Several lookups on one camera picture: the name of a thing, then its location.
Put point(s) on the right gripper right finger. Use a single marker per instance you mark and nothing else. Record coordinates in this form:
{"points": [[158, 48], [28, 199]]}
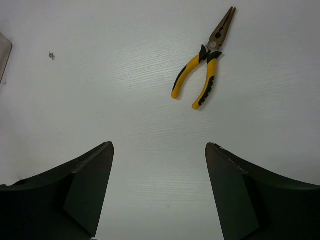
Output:
{"points": [[256, 204]]}

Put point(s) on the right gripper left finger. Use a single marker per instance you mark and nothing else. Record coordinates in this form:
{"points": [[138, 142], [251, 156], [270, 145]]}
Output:
{"points": [[63, 203]]}

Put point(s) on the yellow handled cutting pliers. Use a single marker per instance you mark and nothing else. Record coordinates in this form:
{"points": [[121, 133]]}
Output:
{"points": [[208, 53]]}

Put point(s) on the clear plastic organizer box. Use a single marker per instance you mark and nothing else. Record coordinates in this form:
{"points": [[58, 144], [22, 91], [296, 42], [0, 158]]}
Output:
{"points": [[5, 52]]}

